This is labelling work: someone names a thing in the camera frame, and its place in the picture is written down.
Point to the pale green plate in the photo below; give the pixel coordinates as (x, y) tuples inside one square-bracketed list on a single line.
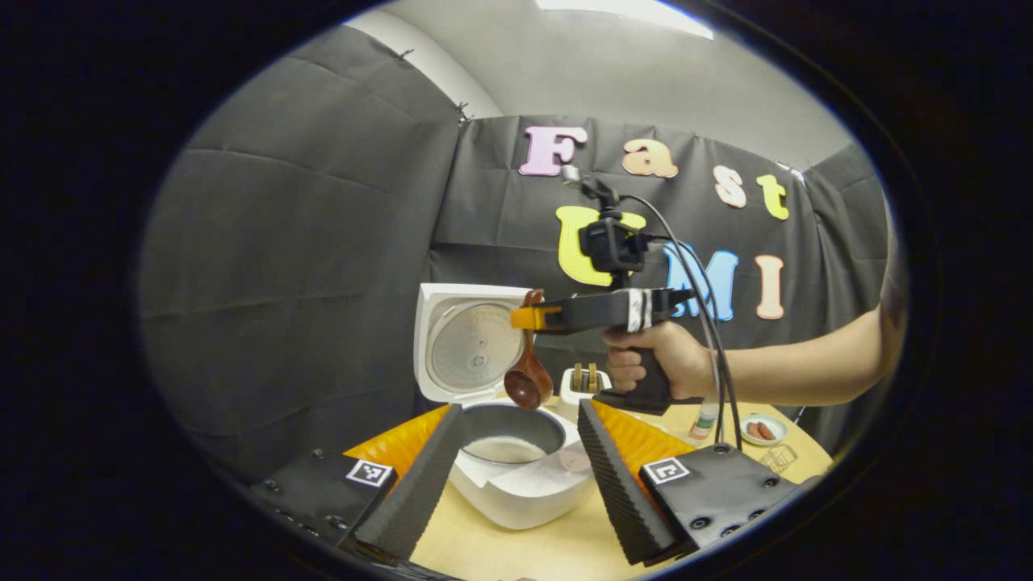
[(776, 424)]

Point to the white rice cooker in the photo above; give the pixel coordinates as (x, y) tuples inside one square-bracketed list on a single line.
[(524, 492)]

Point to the brown wooden spoon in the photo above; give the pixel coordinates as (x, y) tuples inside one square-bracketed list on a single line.
[(526, 386)]

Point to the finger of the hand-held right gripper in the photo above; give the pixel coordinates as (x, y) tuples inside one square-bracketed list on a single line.
[(589, 313)]

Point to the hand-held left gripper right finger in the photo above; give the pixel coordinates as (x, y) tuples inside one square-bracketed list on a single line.
[(617, 492)]

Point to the brown toast slice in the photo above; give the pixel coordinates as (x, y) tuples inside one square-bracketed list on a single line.
[(593, 378), (576, 378)]

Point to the clear chopstick holder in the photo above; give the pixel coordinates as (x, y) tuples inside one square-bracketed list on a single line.
[(779, 458)]

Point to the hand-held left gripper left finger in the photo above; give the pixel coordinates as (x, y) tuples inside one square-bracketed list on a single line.
[(420, 484)]

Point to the clear plastic water bottle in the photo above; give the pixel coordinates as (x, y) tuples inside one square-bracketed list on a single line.
[(704, 420)]

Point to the white toaster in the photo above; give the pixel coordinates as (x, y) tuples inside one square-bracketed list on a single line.
[(565, 397)]

